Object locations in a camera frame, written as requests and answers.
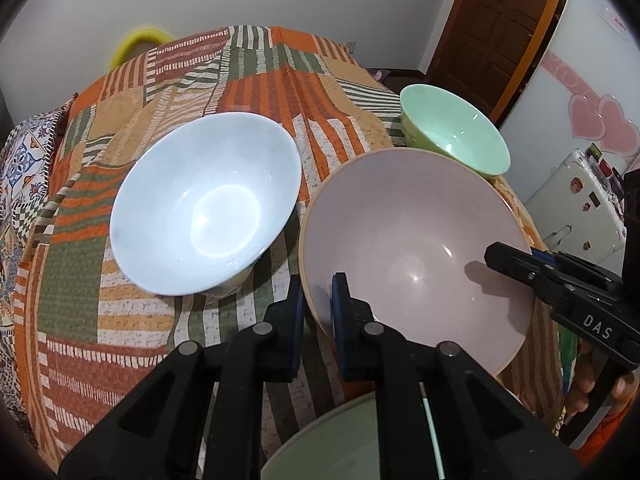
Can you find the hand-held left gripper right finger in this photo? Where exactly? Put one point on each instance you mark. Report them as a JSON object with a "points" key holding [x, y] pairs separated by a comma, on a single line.
{"points": [[342, 330]]}

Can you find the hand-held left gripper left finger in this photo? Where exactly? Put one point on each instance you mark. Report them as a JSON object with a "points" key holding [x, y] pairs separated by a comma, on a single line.
{"points": [[295, 330]]}

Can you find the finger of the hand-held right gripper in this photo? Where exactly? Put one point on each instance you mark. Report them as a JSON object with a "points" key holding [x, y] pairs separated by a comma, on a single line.
{"points": [[515, 262], [575, 267]]}

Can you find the pink bowl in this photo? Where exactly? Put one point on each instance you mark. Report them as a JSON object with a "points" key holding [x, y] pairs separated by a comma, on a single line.
{"points": [[400, 235]]}

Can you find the green plate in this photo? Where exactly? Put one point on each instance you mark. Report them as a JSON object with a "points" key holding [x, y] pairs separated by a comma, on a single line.
{"points": [[325, 445]]}

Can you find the green bowl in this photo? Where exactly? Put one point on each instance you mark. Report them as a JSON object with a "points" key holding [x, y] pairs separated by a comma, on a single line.
{"points": [[450, 120]]}

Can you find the white bowl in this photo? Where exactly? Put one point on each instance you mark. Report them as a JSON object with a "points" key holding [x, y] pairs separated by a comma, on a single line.
{"points": [[200, 200]]}

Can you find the person's right forearm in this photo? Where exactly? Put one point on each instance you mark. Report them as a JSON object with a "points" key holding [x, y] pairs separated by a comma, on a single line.
{"points": [[605, 435]]}

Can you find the person's right hand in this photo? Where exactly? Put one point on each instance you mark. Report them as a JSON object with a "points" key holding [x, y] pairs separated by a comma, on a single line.
{"points": [[582, 380]]}

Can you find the green cloth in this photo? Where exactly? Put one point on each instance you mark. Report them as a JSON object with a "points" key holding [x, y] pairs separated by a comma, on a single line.
{"points": [[567, 360]]}

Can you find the white suitcase with stickers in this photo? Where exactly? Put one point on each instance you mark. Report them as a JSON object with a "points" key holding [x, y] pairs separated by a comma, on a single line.
{"points": [[575, 200]]}

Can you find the orange striped patchwork blanket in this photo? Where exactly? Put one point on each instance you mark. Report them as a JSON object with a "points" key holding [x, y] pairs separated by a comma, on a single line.
{"points": [[150, 320]]}

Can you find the wooden wardrobe with white doors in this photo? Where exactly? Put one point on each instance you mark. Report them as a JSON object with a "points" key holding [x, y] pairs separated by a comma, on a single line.
{"points": [[590, 60]]}

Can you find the purple bag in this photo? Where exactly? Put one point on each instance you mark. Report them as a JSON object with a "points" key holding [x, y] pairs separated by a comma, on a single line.
{"points": [[378, 74]]}

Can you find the brown wooden door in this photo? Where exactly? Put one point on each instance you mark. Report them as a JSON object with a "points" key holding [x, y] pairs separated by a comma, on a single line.
{"points": [[490, 25]]}

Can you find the checkered patterned blanket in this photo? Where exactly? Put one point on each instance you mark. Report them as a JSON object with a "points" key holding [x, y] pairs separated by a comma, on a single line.
{"points": [[25, 160]]}

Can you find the yellow foam tube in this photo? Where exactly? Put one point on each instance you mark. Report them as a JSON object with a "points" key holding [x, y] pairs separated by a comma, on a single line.
{"points": [[137, 37]]}

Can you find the white wall outlet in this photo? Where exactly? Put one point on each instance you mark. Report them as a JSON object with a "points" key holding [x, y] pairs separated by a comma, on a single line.
{"points": [[351, 46]]}

